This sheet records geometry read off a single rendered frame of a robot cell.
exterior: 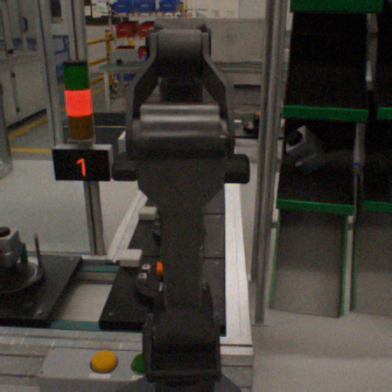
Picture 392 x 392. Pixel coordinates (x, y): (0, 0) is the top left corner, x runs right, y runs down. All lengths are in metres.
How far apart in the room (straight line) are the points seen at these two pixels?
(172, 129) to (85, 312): 0.72
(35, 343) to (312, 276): 0.52
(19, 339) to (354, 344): 0.67
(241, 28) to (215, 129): 7.77
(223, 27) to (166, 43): 7.72
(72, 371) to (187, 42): 0.59
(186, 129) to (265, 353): 0.71
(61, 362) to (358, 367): 0.56
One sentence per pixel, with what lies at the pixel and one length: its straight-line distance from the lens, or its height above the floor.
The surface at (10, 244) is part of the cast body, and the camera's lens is 0.98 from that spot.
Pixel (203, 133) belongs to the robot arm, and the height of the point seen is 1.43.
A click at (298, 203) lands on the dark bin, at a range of 0.78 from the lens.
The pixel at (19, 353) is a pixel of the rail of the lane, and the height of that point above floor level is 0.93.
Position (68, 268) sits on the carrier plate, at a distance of 1.06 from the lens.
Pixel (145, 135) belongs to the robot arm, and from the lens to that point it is 0.33.
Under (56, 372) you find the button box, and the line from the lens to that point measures 0.82.
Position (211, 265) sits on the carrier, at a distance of 1.03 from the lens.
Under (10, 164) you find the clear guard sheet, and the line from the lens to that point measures 1.10.
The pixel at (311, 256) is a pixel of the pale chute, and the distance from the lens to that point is 0.90.
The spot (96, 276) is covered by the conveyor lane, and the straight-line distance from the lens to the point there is 1.08.
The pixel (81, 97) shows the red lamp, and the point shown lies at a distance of 0.94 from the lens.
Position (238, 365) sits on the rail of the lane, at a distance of 0.84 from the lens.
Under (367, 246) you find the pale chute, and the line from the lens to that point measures 0.94.
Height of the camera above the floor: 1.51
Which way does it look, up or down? 23 degrees down
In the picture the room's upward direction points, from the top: straight up
